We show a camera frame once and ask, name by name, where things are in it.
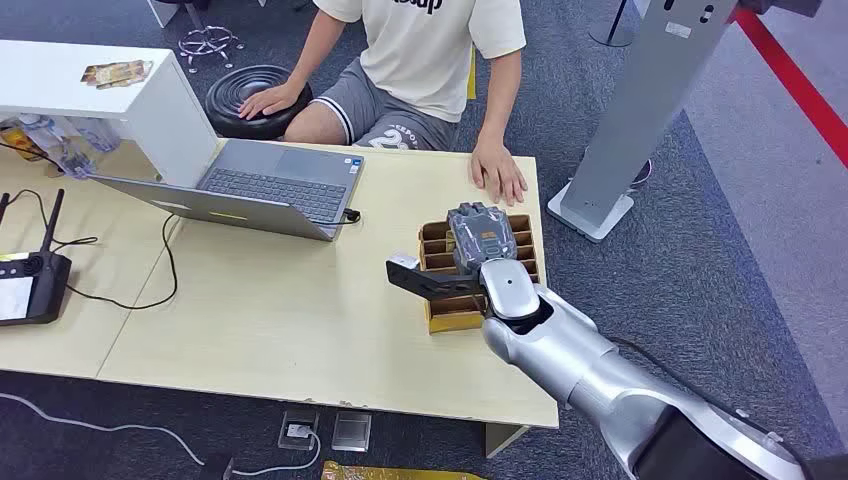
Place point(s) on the person's left forearm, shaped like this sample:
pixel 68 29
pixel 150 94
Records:
pixel 500 99

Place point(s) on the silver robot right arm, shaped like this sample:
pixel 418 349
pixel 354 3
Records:
pixel 583 358

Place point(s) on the person's right forearm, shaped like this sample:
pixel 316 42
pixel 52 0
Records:
pixel 316 50

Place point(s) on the cardboard card holder box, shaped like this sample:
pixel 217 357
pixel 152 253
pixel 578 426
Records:
pixel 452 314

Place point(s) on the person's left hand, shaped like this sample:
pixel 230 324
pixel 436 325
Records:
pixel 497 171

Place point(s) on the person's hand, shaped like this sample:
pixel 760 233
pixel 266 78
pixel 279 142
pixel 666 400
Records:
pixel 268 100
pixel 497 171

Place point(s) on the person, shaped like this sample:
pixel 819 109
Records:
pixel 424 60

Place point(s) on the person's right hand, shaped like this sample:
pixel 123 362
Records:
pixel 268 100

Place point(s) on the grey laptop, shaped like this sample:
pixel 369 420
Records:
pixel 278 185

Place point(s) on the metal floor plate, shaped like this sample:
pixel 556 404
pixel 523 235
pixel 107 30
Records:
pixel 351 432

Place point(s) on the pale table leg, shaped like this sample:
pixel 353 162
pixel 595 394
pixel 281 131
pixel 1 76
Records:
pixel 500 438

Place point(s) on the floor socket box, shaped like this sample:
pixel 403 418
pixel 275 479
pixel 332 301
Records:
pixel 298 427

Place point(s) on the black round stool seat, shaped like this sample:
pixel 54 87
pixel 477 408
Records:
pixel 228 99

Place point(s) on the silver kiosk stand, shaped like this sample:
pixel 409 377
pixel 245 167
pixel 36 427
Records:
pixel 636 112

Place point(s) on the black round stand base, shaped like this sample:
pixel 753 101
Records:
pixel 613 34

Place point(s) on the chrome stool base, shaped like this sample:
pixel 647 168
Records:
pixel 206 41

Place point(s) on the clear plastic bottle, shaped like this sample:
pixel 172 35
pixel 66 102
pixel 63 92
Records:
pixel 60 147

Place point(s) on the black remote controller with antennas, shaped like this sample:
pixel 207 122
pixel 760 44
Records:
pixel 33 291

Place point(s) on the white shelf box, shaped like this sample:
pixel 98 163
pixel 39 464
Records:
pixel 66 73

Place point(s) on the red floor tape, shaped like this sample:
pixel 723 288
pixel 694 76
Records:
pixel 788 69

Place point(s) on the yellow packet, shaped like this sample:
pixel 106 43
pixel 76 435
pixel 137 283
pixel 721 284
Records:
pixel 20 142

